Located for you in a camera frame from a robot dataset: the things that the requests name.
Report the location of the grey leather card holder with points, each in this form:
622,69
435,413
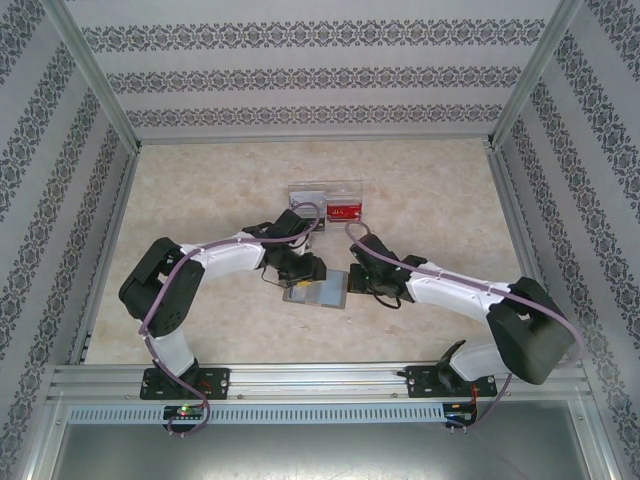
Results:
332,290

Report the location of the white diamond print card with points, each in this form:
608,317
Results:
307,199

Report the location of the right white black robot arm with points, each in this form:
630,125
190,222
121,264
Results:
530,340

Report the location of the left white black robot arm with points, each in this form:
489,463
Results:
225,257

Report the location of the clear acrylic card stand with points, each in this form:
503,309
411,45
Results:
345,192

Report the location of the small circuit board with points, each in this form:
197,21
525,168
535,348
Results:
460,415
185,412

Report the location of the grey metal sheet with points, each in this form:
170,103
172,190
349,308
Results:
320,455

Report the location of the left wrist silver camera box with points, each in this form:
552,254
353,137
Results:
305,242

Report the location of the aluminium mounting rail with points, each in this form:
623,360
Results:
320,380

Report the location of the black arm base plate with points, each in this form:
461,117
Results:
220,382
420,382

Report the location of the aluminium frame post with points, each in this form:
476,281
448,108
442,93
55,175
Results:
532,75
94,75

